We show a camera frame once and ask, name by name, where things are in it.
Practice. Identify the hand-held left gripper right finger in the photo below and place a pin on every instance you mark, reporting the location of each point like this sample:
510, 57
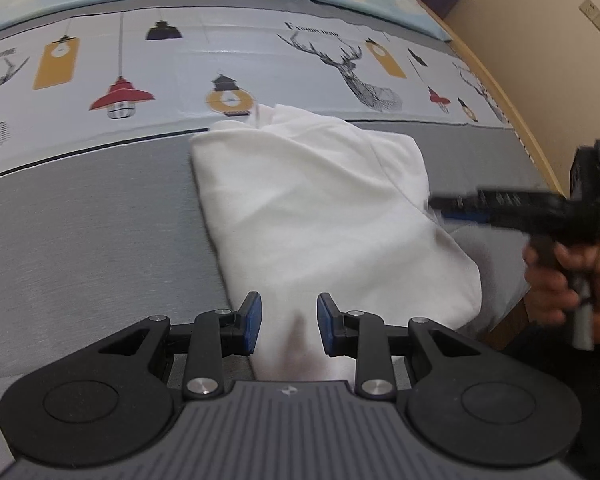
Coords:
325, 322

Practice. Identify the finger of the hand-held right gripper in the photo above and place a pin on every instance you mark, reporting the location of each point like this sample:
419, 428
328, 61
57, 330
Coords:
467, 218
455, 201

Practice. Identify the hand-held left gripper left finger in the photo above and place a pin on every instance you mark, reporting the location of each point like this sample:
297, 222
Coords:
252, 320

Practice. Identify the white garment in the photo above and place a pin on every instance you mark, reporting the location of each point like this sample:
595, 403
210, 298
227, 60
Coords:
305, 210

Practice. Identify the person's right hand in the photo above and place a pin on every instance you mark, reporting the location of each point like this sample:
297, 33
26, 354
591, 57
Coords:
550, 285

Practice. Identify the grey printed bedsheet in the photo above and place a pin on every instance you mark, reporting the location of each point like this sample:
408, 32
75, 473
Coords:
105, 210

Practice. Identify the wooden bed frame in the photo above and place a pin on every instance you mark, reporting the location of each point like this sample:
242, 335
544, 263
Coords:
510, 110

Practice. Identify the white wall socket plate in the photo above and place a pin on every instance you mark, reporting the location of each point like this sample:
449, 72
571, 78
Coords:
596, 16

